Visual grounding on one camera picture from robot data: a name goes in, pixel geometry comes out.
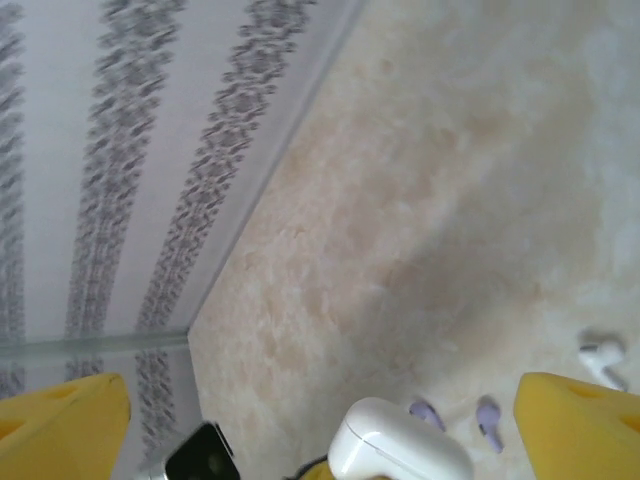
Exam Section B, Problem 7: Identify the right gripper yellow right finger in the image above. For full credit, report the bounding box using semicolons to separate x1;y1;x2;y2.
516;372;640;480

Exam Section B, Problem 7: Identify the white earbud charging case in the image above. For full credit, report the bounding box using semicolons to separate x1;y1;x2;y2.
327;397;476;480

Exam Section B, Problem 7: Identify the white earbud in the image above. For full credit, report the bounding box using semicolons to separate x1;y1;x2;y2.
578;332;630;394

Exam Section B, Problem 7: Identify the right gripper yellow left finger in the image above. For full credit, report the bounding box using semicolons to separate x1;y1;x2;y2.
0;372;132;480

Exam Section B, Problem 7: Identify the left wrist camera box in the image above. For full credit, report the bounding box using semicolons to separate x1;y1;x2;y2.
139;421;236;480

